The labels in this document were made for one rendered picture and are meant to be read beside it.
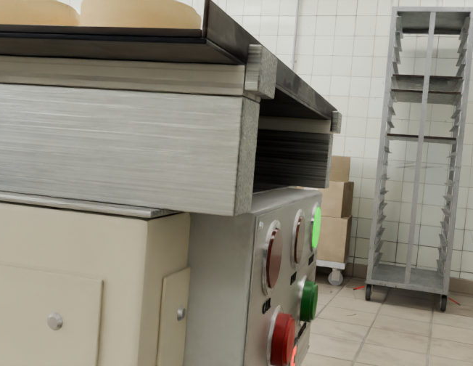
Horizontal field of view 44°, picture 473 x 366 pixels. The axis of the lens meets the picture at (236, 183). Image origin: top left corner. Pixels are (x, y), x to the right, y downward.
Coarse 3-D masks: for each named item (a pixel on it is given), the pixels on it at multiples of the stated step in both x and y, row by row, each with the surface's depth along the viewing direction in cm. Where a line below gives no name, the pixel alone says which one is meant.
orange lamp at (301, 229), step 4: (300, 220) 38; (304, 220) 39; (300, 224) 38; (304, 224) 40; (300, 228) 38; (304, 228) 40; (300, 232) 38; (304, 232) 40; (296, 236) 37; (300, 236) 38; (304, 236) 40; (296, 240) 37; (300, 240) 39; (304, 240) 40; (296, 244) 37; (300, 244) 39; (296, 248) 37; (300, 248) 39; (296, 252) 37; (300, 252) 39; (296, 256) 38; (300, 256) 39; (296, 260) 38
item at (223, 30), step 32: (0, 32) 21; (32, 32) 21; (64, 32) 21; (96, 32) 20; (128, 32) 20; (160, 32) 20; (192, 32) 19; (224, 32) 21; (224, 64) 23; (288, 96) 34; (320, 96) 45
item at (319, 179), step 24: (264, 120) 52; (288, 120) 52; (312, 120) 51; (336, 120) 51; (264, 144) 53; (288, 144) 52; (312, 144) 51; (264, 168) 53; (288, 168) 52; (312, 168) 52
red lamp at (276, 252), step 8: (280, 232) 32; (272, 240) 30; (280, 240) 32; (272, 248) 30; (280, 248) 32; (272, 256) 30; (280, 256) 32; (272, 264) 30; (280, 264) 32; (272, 272) 30; (272, 280) 31
